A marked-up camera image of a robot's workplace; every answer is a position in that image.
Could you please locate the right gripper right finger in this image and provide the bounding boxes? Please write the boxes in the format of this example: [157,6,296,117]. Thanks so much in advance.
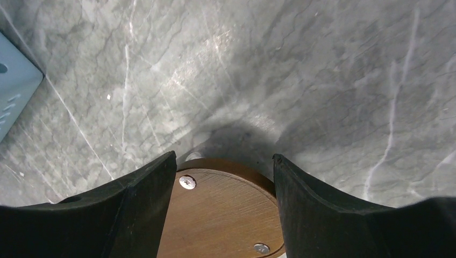
[273,154,455,257]

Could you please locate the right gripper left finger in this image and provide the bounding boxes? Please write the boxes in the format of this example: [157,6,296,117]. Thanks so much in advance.
[1,151,177,257]

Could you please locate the brown wooden oval tray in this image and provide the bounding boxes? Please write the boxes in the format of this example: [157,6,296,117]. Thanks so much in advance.
[158,158,286,257]

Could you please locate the light blue plastic basket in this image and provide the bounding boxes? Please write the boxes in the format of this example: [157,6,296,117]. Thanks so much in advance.
[1,34,44,139]

